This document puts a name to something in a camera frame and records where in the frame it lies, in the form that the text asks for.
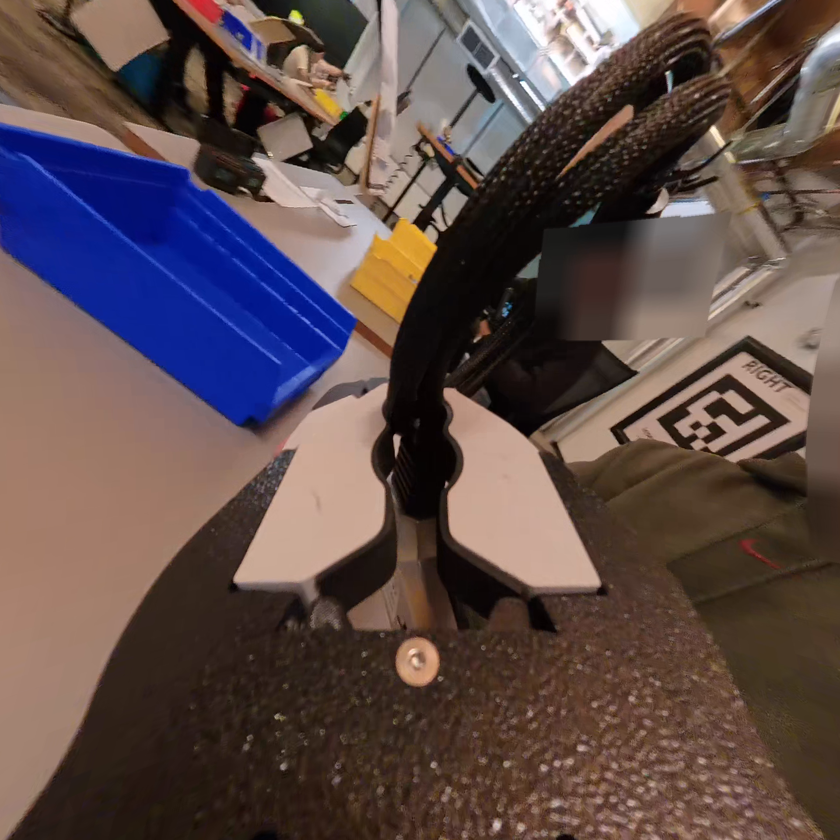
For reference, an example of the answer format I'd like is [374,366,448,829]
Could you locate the long wooden table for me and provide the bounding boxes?
[172,0,342,126]

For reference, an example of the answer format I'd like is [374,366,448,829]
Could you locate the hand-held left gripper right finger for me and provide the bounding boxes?
[436,387,606,598]

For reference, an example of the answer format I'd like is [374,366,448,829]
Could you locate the white panel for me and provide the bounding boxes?
[69,0,173,72]

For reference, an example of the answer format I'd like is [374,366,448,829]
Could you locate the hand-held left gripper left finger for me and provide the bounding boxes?
[233,384,400,611]

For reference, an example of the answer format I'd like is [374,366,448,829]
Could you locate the white paper sheets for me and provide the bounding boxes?
[252,156,358,228]

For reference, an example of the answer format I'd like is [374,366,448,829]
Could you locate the blue box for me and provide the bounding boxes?
[220,10,266,60]

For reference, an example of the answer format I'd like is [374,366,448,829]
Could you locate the white wall vent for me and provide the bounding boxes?
[456,20,501,70]

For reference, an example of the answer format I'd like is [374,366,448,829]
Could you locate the yellow plastic bin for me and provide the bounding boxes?
[350,218,438,324]

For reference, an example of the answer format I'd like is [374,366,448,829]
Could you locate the silver duct pipe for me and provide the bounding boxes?
[784,26,840,155]

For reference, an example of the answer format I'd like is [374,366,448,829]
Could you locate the white banner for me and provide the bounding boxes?
[344,0,401,194]

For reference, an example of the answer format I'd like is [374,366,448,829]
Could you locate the black braided cable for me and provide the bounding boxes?
[384,13,732,519]

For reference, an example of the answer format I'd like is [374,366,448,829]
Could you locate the black-legged standing desk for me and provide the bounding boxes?
[416,123,483,232]

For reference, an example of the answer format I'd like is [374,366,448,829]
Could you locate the black carrying case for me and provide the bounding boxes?
[193,118,266,196]

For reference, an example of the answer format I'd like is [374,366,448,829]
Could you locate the person's olive hoodie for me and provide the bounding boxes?
[567,438,840,840]

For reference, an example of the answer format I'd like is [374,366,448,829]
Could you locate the blue plastic bin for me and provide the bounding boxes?
[0,121,358,429]

